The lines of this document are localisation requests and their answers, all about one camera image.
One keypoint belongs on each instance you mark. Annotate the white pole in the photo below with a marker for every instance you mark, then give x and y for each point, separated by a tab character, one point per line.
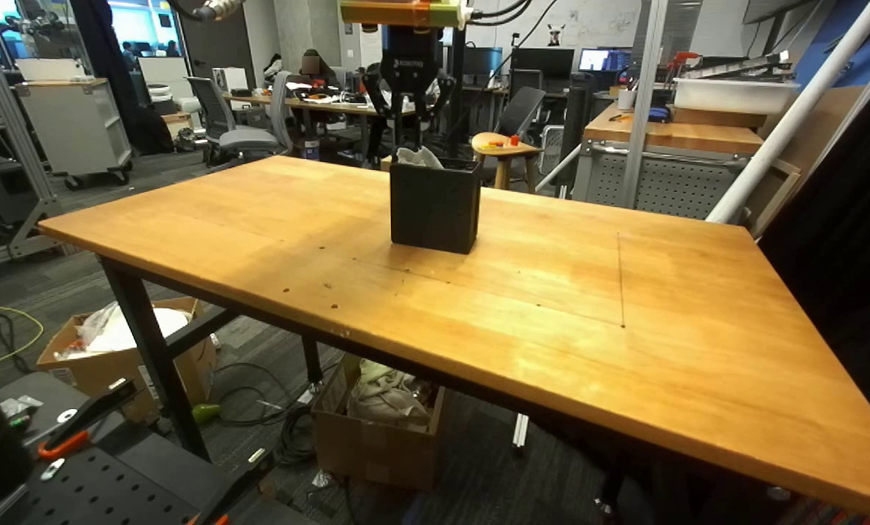
785	124

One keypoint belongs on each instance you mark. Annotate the whiteboard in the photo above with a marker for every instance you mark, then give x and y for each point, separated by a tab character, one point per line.
588	22

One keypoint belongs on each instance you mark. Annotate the cluttered wooden desk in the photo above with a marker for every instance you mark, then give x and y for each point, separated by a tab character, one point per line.
318	106

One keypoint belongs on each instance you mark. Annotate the person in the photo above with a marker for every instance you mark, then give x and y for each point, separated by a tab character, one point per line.
316	67

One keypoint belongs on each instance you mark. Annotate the row of monitors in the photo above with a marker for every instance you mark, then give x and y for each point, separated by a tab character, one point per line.
544	62

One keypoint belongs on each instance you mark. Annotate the aluminium frame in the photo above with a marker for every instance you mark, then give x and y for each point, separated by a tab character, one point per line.
12	146

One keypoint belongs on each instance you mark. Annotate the green pear-shaped object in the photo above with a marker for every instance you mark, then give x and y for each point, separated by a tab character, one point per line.
205	414

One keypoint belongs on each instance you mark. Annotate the white plastic bin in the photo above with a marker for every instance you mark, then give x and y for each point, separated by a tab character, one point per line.
733	95

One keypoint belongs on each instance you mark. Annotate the white towel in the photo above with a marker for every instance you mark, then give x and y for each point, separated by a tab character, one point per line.
420	157

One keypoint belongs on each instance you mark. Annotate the cardboard box with plastic bags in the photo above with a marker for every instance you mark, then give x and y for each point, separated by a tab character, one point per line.
114	350

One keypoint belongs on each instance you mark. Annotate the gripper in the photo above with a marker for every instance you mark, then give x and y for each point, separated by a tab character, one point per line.
410	58

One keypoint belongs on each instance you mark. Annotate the cardboard box with cloth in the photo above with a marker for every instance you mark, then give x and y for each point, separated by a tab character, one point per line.
376	437

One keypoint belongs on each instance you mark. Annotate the black perforated board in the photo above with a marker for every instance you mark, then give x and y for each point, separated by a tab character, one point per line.
106	481

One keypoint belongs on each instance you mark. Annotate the wooden stool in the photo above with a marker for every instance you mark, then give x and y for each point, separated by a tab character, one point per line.
504	148

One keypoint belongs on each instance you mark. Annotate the wood-topped workbench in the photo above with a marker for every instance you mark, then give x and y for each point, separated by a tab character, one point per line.
668	168

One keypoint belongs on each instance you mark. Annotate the grey office chair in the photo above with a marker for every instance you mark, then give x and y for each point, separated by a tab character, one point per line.
234	127

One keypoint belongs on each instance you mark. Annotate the black box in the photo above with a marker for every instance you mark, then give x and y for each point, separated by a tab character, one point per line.
434	208

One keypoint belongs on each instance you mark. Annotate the white cup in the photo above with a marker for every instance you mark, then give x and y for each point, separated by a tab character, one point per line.
626	100

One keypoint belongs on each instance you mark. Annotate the black curtain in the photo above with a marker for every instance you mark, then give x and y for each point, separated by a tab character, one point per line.
843	240

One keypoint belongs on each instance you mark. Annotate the black office chair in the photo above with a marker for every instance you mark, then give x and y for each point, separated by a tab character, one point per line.
522	113

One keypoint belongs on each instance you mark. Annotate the grey metal post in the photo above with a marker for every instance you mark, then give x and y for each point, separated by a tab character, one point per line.
642	95

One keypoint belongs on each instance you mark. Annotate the white cabinet on wheels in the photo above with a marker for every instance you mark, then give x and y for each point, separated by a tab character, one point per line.
77	127

